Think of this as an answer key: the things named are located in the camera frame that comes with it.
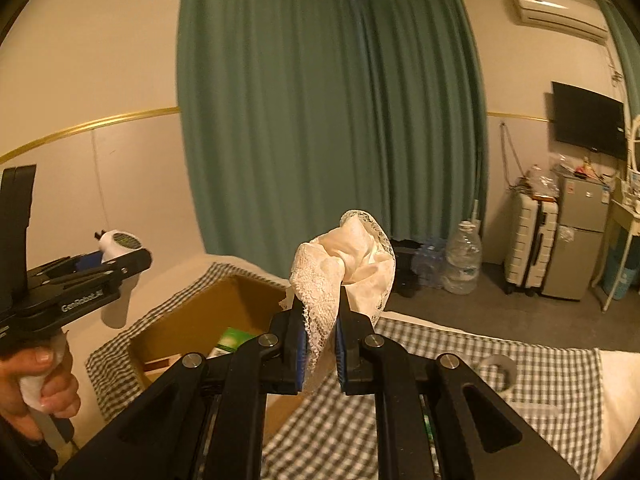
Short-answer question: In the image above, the clear plastic packet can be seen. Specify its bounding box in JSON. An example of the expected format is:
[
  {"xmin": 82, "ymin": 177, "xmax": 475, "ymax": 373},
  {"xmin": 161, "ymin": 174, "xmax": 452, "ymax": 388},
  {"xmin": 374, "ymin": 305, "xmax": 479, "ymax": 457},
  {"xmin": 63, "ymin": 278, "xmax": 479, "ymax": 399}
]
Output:
[{"xmin": 507, "ymin": 400, "xmax": 561, "ymax": 423}]

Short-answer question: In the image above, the pack of small water bottles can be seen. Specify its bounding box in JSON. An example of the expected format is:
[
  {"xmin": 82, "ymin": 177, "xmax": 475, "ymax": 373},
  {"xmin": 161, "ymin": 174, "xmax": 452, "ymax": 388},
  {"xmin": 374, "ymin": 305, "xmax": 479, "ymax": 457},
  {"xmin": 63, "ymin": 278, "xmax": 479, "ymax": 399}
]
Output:
[{"xmin": 412, "ymin": 240, "xmax": 448, "ymax": 288}]

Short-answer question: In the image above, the green box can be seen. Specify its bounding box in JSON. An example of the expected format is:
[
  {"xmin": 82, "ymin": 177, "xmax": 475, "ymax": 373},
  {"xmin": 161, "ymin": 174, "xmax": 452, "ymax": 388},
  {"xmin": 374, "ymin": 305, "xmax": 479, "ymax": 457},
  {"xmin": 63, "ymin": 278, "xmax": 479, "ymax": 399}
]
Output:
[{"xmin": 207, "ymin": 327, "xmax": 258, "ymax": 361}]

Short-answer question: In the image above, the white paper ring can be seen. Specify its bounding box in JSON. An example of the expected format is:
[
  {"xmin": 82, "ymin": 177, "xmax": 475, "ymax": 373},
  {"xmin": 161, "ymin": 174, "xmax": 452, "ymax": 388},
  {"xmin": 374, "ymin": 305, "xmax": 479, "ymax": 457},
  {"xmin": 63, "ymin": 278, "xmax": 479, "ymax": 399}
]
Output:
[{"xmin": 477, "ymin": 354, "xmax": 517, "ymax": 403}]

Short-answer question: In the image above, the white blanket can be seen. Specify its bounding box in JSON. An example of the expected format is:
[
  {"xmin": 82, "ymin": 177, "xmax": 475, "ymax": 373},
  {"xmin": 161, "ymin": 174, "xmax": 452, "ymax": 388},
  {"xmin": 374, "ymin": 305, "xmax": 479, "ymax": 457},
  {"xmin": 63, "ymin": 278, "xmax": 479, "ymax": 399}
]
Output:
[{"xmin": 597, "ymin": 347, "xmax": 640, "ymax": 480}]

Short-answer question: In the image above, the white suitcase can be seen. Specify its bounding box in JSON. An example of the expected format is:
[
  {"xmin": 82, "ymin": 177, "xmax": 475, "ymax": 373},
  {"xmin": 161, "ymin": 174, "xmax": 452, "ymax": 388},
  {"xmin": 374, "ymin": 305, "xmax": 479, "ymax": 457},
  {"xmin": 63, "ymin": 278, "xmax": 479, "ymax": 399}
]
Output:
[{"xmin": 504, "ymin": 191, "xmax": 560, "ymax": 296}]

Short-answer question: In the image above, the black television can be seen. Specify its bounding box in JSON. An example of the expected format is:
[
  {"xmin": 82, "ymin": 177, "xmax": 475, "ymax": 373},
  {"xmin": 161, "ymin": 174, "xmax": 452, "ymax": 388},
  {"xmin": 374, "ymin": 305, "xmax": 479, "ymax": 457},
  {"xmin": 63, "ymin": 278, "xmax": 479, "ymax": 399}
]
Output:
[{"xmin": 551, "ymin": 80, "xmax": 628, "ymax": 161}]

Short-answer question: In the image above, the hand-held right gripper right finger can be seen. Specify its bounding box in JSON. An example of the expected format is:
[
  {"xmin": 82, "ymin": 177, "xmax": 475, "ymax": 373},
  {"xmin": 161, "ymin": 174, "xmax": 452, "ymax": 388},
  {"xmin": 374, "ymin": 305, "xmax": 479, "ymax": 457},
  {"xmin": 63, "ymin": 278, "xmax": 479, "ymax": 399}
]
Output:
[{"xmin": 336, "ymin": 282, "xmax": 583, "ymax": 480}]

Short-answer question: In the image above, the green checked cloth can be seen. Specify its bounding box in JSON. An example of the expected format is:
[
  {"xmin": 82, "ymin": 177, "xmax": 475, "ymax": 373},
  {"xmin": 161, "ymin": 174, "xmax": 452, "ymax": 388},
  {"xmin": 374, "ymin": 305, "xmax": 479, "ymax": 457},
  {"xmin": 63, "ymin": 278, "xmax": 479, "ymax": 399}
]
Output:
[{"xmin": 85, "ymin": 261, "xmax": 603, "ymax": 480}]

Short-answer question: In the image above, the clear plastic bag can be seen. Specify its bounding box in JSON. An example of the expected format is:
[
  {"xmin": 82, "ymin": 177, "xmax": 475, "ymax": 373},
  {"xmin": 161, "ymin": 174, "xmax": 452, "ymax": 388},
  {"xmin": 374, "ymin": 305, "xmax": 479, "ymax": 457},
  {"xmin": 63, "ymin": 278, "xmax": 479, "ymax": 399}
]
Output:
[{"xmin": 522, "ymin": 164, "xmax": 560, "ymax": 203}]

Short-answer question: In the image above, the wide green curtain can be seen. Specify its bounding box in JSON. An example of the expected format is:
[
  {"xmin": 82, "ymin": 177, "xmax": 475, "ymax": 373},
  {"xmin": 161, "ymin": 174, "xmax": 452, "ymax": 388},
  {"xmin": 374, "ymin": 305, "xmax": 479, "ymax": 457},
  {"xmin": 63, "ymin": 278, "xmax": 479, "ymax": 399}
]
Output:
[{"xmin": 176, "ymin": 0, "xmax": 488, "ymax": 281}]

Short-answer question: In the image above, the narrow green curtain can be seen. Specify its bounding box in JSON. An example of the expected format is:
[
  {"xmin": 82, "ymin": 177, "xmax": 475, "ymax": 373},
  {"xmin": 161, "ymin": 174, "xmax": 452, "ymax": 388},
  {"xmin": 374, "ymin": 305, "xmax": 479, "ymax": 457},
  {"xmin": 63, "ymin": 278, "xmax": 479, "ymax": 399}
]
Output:
[{"xmin": 597, "ymin": 0, "xmax": 640, "ymax": 111}]

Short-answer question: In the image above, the white dressing table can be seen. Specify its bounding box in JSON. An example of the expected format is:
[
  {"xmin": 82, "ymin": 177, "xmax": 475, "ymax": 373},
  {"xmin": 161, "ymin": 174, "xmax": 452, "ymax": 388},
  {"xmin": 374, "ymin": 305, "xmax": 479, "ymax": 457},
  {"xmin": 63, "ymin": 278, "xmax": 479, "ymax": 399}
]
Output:
[{"xmin": 592, "ymin": 195, "xmax": 640, "ymax": 313}]

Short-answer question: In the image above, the person's left hand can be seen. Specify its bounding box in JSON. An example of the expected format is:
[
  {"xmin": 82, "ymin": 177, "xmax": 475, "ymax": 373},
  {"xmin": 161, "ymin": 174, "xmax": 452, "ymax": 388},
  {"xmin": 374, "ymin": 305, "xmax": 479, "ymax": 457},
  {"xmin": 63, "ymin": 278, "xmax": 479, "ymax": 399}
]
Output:
[{"xmin": 0, "ymin": 340, "xmax": 81, "ymax": 441}]

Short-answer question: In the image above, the brown cardboard box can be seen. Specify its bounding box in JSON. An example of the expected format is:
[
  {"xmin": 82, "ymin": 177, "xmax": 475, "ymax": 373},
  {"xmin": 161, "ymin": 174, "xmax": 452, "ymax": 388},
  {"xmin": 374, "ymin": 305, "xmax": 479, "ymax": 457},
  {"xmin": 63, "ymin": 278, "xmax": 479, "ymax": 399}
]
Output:
[{"xmin": 127, "ymin": 275, "xmax": 301, "ymax": 441}]

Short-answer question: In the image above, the blue bin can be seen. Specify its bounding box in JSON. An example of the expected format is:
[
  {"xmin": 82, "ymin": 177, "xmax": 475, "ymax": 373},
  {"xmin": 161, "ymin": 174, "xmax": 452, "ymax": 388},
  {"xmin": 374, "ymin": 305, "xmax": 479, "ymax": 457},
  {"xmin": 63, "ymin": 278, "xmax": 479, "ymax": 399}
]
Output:
[{"xmin": 600, "ymin": 245, "xmax": 633, "ymax": 301}]

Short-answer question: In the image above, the large clear water bottle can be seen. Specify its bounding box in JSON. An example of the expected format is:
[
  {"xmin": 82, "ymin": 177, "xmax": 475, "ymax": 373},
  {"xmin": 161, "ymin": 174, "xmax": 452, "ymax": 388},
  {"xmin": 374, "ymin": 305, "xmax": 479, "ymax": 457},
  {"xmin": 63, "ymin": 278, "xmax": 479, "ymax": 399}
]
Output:
[{"xmin": 442, "ymin": 221, "xmax": 483, "ymax": 295}]

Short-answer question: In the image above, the grey fridge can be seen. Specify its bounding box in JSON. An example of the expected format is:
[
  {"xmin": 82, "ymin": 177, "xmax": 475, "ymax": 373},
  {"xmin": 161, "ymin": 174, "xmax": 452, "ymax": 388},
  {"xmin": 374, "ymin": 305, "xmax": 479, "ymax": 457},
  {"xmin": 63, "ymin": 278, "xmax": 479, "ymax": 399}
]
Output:
[{"xmin": 542, "ymin": 172, "xmax": 611, "ymax": 302}]

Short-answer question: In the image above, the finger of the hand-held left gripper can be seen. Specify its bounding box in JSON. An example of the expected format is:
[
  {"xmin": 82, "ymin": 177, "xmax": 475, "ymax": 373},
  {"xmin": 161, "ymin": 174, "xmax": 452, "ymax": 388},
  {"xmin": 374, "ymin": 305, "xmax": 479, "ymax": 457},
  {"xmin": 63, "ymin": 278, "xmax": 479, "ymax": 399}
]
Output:
[
  {"xmin": 75, "ymin": 249, "xmax": 153, "ymax": 291},
  {"xmin": 30, "ymin": 254, "xmax": 103, "ymax": 281}
]

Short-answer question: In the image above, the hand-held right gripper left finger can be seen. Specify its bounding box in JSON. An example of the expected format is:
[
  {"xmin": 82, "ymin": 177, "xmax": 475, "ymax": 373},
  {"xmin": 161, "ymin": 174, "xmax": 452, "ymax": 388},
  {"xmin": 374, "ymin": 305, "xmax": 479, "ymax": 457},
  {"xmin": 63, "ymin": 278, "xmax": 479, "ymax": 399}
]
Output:
[{"xmin": 57, "ymin": 300, "xmax": 308, "ymax": 480}]

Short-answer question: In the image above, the white lace cloth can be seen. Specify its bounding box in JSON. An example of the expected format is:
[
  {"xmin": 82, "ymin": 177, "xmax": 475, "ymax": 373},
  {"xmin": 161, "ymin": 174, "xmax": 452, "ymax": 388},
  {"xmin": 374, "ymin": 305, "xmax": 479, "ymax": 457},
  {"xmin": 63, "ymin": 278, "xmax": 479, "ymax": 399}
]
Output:
[{"xmin": 287, "ymin": 209, "xmax": 397, "ymax": 396}]

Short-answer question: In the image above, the wooden box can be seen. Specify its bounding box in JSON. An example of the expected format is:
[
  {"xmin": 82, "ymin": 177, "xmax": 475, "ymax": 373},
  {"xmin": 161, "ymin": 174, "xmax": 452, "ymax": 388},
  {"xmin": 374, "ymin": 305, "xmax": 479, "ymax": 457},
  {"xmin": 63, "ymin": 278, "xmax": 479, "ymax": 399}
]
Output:
[{"xmin": 142, "ymin": 354, "xmax": 183, "ymax": 373}]

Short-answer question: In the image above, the white air conditioner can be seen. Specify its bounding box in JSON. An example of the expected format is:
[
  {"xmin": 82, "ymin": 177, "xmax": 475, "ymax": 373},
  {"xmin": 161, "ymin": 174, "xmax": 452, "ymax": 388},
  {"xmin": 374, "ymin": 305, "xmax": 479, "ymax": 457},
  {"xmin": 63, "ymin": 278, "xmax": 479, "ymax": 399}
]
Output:
[{"xmin": 510, "ymin": 0, "xmax": 610, "ymax": 43}]

